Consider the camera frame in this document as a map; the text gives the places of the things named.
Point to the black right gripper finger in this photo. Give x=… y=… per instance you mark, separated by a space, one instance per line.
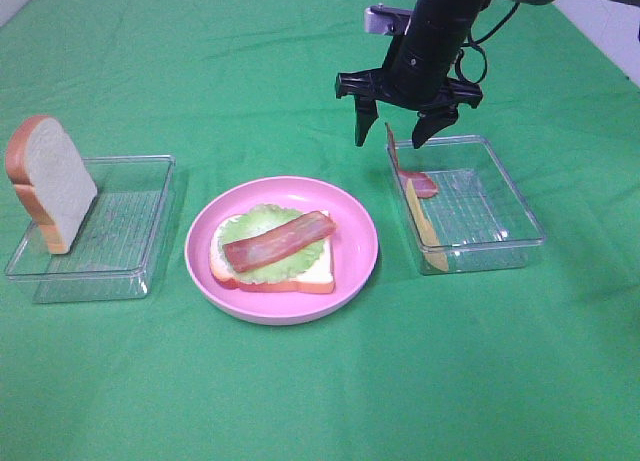
x=431 y=122
x=366 y=115

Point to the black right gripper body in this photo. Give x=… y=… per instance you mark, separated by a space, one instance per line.
x=414 y=74

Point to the bacon strip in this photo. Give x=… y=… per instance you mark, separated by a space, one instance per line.
x=423 y=185
x=278 y=243

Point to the green lettuce leaf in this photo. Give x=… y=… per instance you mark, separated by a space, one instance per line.
x=311 y=264

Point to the toast bread slice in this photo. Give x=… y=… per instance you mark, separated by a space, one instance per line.
x=50 y=179
x=290 y=286

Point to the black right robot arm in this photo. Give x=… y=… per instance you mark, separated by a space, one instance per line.
x=457 y=14

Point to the right clear plastic tray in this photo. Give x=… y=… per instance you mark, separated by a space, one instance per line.
x=480 y=217

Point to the clear plastic tray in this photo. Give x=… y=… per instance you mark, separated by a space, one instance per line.
x=480 y=217
x=117 y=249

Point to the yellow cheese slice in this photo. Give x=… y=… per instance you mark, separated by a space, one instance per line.
x=425 y=230

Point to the pink round plate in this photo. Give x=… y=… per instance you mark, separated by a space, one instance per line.
x=354 y=249

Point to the left clear plastic tray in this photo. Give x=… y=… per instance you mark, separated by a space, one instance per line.
x=117 y=249

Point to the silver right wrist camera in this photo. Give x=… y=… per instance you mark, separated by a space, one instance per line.
x=385 y=20

